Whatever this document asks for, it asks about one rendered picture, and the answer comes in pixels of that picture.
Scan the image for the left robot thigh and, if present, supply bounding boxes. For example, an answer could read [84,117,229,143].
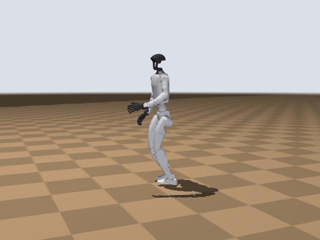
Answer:
[153,115,173,156]

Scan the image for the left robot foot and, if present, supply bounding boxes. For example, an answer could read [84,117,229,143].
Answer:
[157,177,178,185]

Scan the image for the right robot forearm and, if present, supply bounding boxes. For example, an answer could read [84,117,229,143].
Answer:
[147,95,154,114]

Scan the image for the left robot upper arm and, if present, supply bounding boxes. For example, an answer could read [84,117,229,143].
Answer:
[160,74,170,101]

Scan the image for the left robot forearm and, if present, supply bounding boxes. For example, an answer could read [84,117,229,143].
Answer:
[143,92,167,109]

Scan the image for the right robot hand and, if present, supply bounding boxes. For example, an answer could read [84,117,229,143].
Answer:
[137,109,149,126]

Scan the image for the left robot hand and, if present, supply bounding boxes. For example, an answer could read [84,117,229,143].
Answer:
[127,102,148,114]

